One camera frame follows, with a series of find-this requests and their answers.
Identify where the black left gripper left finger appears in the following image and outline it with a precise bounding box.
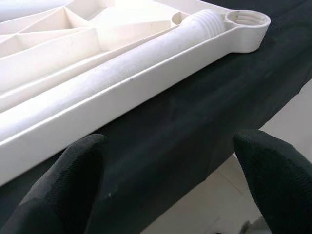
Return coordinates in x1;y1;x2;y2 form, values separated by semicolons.
0;133;108;234

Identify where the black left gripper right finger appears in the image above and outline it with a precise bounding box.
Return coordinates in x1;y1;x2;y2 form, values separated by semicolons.
233;129;312;234

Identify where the white plastic table leg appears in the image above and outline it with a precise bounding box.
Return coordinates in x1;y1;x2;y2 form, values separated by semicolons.
0;8;226;117

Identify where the white plastic children table top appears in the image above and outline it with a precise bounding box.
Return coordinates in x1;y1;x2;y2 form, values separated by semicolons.
0;0;272;188

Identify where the black tablecloth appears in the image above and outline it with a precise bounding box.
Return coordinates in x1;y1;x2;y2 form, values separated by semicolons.
0;0;312;234

